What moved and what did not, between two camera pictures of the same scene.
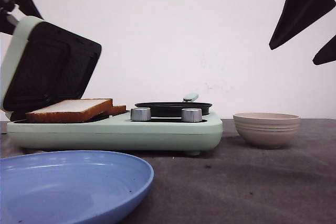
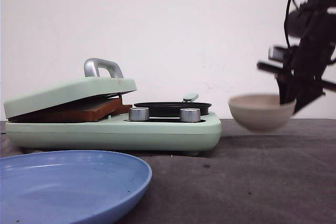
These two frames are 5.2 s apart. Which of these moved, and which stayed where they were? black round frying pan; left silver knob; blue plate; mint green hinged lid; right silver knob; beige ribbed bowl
Moved: beige ribbed bowl; mint green hinged lid
Stayed: blue plate; black round frying pan; right silver knob; left silver knob
